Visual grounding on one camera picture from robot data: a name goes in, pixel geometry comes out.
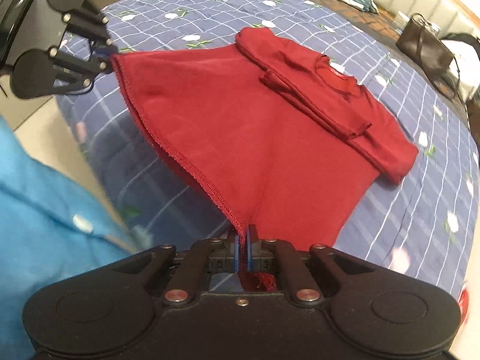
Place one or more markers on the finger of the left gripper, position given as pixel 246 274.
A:
pixel 77 68
pixel 89 25

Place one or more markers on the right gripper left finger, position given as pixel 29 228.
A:
pixel 224 255

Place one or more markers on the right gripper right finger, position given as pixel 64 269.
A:
pixel 261 257

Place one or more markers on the red knit sweater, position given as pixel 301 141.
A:
pixel 272 133

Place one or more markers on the blue shirt of person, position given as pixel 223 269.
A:
pixel 51 228

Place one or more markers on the blue floral checked quilt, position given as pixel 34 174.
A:
pixel 423 227

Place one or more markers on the red white round object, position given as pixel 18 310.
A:
pixel 467 302

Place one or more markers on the brown bamboo sleeping mat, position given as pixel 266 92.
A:
pixel 378 26

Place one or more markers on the dark brown leather handbag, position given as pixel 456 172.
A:
pixel 429 53

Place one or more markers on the white tote bag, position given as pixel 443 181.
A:
pixel 463 72

